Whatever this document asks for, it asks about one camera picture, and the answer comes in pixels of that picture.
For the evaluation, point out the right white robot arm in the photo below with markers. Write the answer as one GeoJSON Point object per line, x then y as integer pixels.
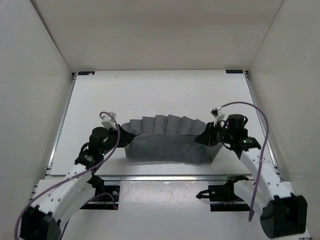
{"type": "Point", "coordinates": [281, 212]}

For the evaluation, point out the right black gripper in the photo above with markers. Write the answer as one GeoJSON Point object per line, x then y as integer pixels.
{"type": "Point", "coordinates": [207, 138]}

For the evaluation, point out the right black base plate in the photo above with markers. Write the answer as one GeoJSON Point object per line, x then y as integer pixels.
{"type": "Point", "coordinates": [222, 197]}

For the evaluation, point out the front aluminium rail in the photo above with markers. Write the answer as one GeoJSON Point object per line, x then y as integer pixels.
{"type": "Point", "coordinates": [164, 178]}

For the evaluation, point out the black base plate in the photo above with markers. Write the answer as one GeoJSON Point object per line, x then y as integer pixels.
{"type": "Point", "coordinates": [222, 197]}
{"type": "Point", "coordinates": [106, 197]}

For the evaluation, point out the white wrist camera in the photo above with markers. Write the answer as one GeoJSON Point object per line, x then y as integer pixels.
{"type": "Point", "coordinates": [218, 114]}
{"type": "Point", "coordinates": [108, 119]}

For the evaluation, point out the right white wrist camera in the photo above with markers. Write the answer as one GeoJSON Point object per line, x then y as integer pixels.
{"type": "Point", "coordinates": [218, 114]}

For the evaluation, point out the aluminium table rail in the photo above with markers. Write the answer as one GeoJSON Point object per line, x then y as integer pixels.
{"type": "Point", "coordinates": [264, 128]}
{"type": "Point", "coordinates": [61, 123]}

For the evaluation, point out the grey pleated skirt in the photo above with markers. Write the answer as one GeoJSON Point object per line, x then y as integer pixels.
{"type": "Point", "coordinates": [168, 139]}

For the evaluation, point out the right blue corner sticker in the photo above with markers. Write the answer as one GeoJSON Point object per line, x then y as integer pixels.
{"type": "Point", "coordinates": [234, 71]}

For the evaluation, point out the left aluminium table rail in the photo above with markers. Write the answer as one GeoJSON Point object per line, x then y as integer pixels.
{"type": "Point", "coordinates": [61, 123]}

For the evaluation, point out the right aluminium table rail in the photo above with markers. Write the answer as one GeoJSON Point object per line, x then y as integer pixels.
{"type": "Point", "coordinates": [264, 128]}

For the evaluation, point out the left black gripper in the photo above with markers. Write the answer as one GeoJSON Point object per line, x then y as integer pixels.
{"type": "Point", "coordinates": [126, 136]}

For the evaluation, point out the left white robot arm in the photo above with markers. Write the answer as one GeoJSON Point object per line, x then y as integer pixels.
{"type": "Point", "coordinates": [48, 219]}

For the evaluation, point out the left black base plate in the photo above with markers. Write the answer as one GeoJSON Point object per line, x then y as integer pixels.
{"type": "Point", "coordinates": [106, 197]}

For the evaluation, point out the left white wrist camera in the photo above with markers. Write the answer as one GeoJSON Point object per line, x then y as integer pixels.
{"type": "Point", "coordinates": [108, 119]}

